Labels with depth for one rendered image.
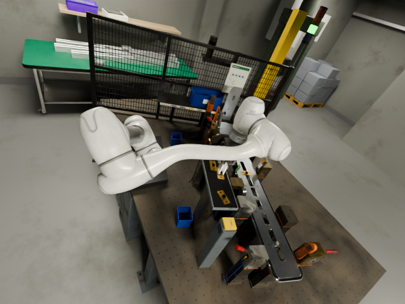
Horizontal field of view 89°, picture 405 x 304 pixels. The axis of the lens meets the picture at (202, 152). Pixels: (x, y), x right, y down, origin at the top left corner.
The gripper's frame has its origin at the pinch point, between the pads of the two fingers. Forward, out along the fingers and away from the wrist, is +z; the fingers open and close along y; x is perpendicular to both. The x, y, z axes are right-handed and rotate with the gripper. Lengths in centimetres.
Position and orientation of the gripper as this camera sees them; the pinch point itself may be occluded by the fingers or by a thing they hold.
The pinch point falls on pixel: (222, 167)
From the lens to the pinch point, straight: 111.3
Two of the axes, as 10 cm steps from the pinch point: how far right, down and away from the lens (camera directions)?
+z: -2.8, 7.3, 6.2
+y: 9.6, 1.6, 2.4
